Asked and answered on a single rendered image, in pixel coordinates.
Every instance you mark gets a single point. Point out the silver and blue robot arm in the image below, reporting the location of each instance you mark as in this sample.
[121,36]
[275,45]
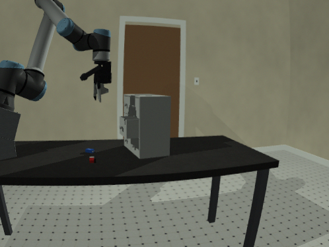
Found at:
[29,82]

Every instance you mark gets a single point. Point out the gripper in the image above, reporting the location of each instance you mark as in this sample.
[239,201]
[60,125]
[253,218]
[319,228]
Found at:
[102,77]

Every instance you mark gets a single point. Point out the grey chest of drawers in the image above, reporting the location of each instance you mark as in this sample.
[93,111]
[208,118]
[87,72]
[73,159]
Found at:
[154,125]

